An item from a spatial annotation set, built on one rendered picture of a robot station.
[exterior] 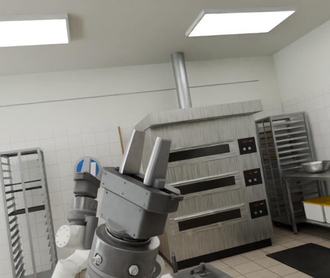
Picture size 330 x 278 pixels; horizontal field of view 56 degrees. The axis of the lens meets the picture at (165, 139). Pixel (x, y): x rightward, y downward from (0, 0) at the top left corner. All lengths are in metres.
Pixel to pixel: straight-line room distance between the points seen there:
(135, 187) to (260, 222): 4.28
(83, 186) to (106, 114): 4.01
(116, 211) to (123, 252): 0.05
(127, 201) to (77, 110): 4.64
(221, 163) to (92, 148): 1.97
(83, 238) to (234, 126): 3.63
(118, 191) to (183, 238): 3.80
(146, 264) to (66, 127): 4.61
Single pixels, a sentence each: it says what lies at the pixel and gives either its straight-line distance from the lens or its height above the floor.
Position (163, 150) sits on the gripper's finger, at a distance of 0.39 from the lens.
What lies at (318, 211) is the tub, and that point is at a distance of 4.89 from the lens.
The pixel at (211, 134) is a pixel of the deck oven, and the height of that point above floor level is 1.65.
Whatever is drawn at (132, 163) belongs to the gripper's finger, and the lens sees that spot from 0.43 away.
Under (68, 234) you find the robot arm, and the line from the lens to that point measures 1.00.
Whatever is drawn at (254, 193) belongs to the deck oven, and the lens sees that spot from 4.55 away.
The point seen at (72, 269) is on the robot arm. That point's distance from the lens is 1.05.
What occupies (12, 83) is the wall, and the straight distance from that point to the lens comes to 5.20.
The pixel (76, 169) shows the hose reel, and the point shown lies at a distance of 4.80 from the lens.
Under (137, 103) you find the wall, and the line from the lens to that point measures 5.11.
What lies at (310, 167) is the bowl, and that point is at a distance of 4.85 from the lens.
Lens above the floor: 1.43
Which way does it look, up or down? 4 degrees up
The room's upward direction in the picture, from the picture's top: 9 degrees counter-clockwise
